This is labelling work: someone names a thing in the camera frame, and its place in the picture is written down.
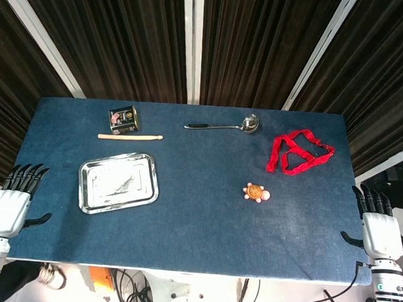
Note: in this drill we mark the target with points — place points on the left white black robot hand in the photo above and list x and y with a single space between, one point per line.
6 211

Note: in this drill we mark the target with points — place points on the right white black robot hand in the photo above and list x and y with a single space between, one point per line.
382 237

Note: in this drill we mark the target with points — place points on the small orange pink turtle toy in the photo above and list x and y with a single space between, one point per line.
254 192

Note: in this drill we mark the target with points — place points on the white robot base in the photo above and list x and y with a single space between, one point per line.
179 293

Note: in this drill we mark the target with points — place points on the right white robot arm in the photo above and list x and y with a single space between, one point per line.
389 292

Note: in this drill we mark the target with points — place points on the rectangular steel tray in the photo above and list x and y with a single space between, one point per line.
117 183

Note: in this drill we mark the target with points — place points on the orange plastic part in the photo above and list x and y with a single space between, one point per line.
101 280

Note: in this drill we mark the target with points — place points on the dark pleated curtain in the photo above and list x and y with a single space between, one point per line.
119 40
255 48
10 88
380 83

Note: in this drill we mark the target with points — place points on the red fabric ribbon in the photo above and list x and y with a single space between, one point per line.
277 152

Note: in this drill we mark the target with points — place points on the wooden stick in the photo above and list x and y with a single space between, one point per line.
130 137

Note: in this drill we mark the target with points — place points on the black tin can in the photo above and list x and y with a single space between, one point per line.
123 119

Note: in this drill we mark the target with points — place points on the white frame post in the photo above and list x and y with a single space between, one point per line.
41 35
389 162
192 44
318 52

